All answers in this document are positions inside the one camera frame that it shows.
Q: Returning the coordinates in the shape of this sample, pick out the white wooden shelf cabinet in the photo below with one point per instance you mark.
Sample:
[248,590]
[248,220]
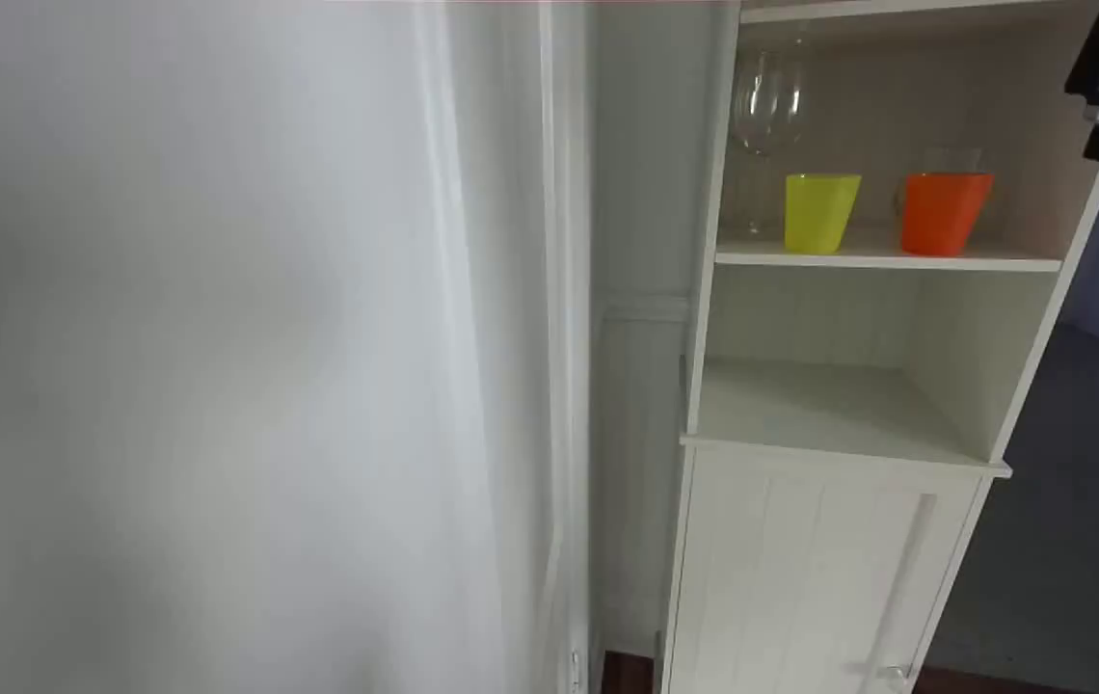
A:
[849,410]

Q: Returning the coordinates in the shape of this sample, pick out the white cabinet door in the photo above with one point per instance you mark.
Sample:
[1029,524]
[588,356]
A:
[782,578]

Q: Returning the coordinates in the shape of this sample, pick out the yellow plastic cup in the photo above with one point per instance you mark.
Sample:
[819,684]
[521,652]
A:
[819,215]

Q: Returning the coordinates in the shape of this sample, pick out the clear stemmed wine glass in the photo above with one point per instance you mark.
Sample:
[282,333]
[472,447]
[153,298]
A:
[769,97]

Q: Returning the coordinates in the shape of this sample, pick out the orange plastic cup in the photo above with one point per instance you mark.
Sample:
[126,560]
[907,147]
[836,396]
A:
[944,215]

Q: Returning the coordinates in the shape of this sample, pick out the white blurred foreground panel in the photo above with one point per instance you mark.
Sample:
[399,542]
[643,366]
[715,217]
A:
[227,347]

